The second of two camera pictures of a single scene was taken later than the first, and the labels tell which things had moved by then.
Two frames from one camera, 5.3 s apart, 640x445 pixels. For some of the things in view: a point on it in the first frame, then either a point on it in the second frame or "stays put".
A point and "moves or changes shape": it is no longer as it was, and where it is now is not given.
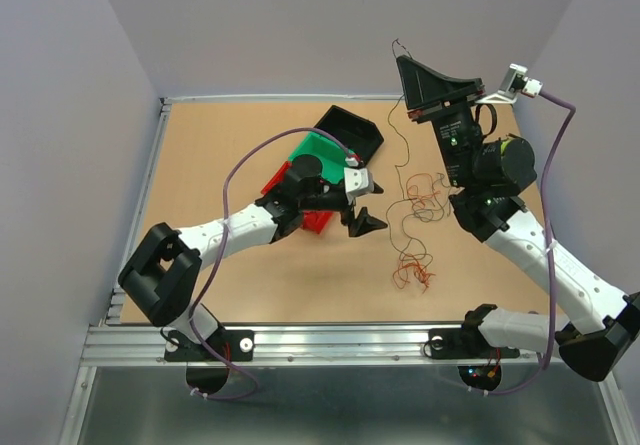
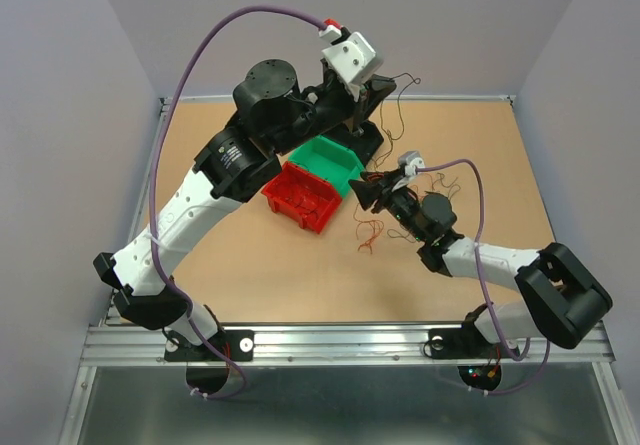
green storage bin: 330,154 stays put
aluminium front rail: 405,343 stays put
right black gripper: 426,90 to 372,188
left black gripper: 365,223 to 371,94
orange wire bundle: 428,198 moves or changes shape
